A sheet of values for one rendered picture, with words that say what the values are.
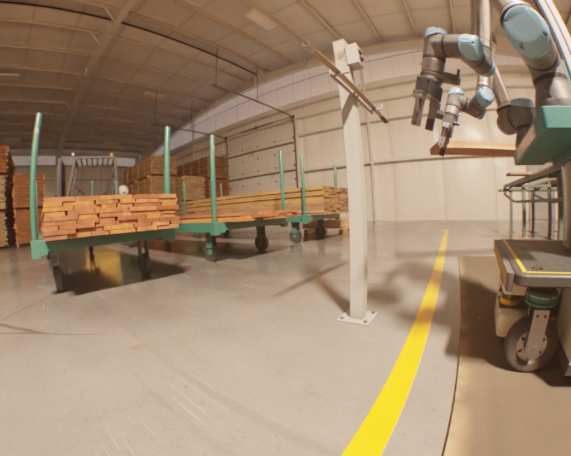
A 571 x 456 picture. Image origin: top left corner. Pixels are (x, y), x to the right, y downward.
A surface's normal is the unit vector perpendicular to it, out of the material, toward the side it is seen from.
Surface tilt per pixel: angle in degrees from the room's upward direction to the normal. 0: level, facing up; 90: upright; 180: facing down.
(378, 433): 0
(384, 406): 0
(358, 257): 90
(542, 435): 0
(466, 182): 87
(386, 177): 88
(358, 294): 90
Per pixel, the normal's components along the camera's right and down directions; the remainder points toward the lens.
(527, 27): -0.89, 0.20
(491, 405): -0.05, -1.00
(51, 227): 0.81, 0.00
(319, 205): -0.59, 0.08
